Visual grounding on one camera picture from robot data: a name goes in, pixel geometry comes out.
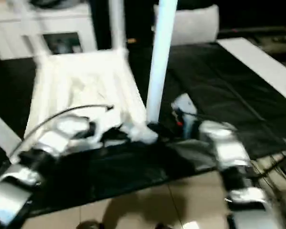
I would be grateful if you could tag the grey cushion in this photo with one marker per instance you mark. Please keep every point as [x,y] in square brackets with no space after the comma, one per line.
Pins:
[195,26]

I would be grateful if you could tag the white flat board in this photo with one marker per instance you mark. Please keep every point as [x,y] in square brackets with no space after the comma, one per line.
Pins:
[264,66]

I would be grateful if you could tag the black metal frame bar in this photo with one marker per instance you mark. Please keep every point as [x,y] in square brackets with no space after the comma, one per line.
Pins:
[278,162]

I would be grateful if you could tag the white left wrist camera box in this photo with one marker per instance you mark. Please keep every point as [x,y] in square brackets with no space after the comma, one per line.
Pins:
[102,124]

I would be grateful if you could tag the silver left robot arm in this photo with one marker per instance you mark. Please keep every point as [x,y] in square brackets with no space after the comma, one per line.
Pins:
[45,143]

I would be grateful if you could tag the white glass-door cabinet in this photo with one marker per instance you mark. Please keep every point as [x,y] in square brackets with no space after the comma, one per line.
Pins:
[62,21]

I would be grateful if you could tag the grey helmet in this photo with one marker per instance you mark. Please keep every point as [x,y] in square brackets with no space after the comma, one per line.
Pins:
[54,2]

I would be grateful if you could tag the white plastic table top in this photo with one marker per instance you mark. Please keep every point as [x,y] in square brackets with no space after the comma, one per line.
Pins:
[74,78]

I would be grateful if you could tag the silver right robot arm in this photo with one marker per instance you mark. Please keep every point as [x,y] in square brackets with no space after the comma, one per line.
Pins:
[228,148]

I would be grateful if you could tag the white plastic table leg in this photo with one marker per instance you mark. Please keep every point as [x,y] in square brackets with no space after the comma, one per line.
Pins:
[160,59]
[2,133]
[118,26]
[34,35]

